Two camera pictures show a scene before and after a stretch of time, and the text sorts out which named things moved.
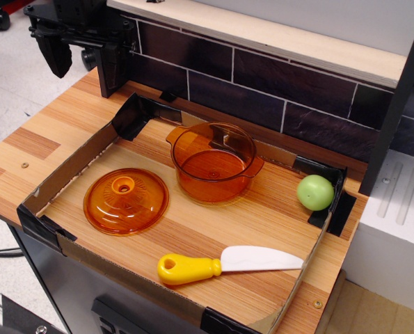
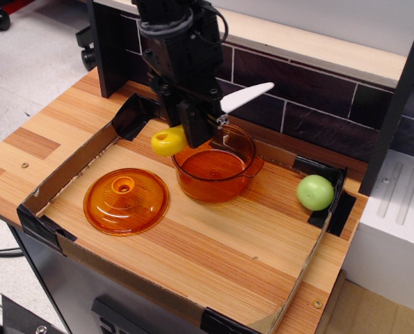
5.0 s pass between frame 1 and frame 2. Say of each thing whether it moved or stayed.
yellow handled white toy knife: moved
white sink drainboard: stayed
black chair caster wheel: stayed
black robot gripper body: moved
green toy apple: stayed
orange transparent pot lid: stayed
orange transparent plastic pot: stayed
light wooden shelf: stayed
